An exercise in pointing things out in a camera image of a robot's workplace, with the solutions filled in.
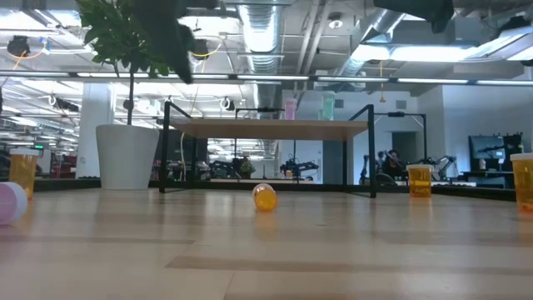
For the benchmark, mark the white building column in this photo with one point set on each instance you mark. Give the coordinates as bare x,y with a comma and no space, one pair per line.
93,125

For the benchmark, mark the black background robot arm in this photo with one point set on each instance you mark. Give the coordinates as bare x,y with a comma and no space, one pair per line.
441,162
297,168

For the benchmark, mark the green leafy tree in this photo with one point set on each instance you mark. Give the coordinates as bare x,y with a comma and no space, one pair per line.
112,37

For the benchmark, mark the silver ceiling air duct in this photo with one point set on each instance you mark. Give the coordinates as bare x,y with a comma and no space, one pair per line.
260,33

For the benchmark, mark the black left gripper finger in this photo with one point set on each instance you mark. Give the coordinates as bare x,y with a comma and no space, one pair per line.
166,33

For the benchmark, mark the tall teal medicine bottle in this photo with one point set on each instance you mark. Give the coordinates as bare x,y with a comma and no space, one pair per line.
329,106

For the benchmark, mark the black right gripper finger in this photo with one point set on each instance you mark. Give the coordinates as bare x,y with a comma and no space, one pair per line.
420,8

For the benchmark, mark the black ceiling device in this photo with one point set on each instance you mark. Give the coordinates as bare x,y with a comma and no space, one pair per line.
18,45
202,48

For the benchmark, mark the white plant pot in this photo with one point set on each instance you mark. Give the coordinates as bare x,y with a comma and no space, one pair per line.
127,158

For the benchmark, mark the person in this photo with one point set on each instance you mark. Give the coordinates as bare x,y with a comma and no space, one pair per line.
393,164

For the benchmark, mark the wide orange medicine bottle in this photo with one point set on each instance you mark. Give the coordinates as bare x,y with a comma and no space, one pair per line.
524,183

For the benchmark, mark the black computer monitor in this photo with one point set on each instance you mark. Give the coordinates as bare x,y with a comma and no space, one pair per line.
485,148

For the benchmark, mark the wide pink medicine bottle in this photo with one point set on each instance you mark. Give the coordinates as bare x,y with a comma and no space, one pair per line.
290,110

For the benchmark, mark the long ceiling light strip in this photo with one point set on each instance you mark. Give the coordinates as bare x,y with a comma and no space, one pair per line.
266,77
504,82
433,80
354,79

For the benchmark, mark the bright ceiling light panel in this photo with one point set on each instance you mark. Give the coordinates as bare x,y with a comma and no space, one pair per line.
433,53

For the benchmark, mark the black equipment rack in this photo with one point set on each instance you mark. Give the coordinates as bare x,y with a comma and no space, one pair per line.
513,154

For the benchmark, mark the wooden shelf black metal frame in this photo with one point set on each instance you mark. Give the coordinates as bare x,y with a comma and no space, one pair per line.
270,129

